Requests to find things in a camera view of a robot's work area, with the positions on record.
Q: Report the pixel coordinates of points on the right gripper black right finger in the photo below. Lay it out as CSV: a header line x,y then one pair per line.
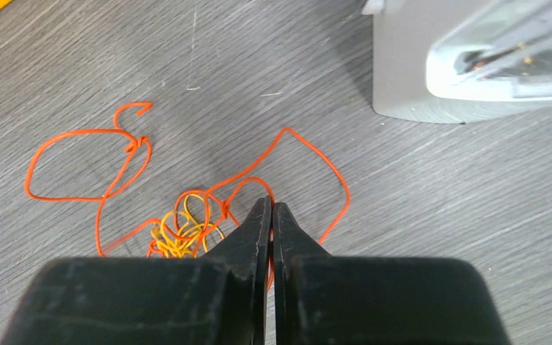
x,y
326,299

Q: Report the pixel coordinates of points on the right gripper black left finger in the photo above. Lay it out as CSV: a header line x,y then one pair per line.
x,y
219,298

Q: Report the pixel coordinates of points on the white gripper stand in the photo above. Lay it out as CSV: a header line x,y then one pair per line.
x,y
449,62

